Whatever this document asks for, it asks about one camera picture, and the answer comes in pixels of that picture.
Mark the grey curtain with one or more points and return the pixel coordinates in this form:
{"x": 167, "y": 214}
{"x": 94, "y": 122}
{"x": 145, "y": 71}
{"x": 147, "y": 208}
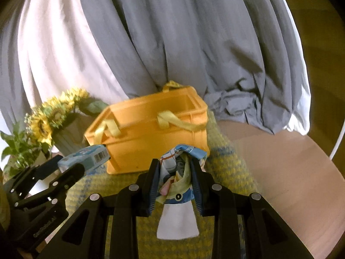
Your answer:
{"x": 188, "y": 45}
{"x": 8, "y": 86}

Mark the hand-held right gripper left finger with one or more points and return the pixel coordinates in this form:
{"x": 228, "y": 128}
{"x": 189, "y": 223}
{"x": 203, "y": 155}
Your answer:
{"x": 152, "y": 191}

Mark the sunflower bouquet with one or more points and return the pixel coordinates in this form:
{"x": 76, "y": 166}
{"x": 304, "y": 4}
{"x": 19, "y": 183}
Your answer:
{"x": 51, "y": 116}

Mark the yellow plaid table runner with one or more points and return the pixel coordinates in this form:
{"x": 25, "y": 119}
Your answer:
{"x": 229, "y": 167}

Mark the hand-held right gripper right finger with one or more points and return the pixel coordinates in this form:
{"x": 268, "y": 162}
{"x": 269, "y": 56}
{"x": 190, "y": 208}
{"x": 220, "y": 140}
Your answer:
{"x": 196, "y": 188}

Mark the printed cartoon cloth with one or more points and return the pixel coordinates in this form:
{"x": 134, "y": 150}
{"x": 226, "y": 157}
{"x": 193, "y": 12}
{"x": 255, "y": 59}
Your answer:
{"x": 176, "y": 221}

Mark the white sheer curtain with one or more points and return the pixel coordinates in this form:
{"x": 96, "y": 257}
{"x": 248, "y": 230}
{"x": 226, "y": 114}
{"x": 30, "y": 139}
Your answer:
{"x": 303, "y": 99}

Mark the small illustrated card box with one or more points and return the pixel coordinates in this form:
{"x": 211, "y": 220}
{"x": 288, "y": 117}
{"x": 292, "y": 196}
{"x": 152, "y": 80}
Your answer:
{"x": 86, "y": 156}

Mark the green leafy plant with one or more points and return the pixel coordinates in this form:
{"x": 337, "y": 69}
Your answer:
{"x": 18, "y": 151}

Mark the pale pink curtain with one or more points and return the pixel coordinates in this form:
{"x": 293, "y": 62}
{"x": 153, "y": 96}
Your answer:
{"x": 67, "y": 72}

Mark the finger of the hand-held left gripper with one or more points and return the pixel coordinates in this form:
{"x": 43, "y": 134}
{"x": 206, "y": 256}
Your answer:
{"x": 68, "y": 179}
{"x": 35, "y": 174}

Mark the grey-green flower vase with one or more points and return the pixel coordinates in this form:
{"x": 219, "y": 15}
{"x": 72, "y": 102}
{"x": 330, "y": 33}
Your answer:
{"x": 71, "y": 136}

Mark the orange plastic crate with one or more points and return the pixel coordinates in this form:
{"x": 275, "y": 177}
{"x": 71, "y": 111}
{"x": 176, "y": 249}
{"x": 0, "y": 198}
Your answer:
{"x": 151, "y": 137}

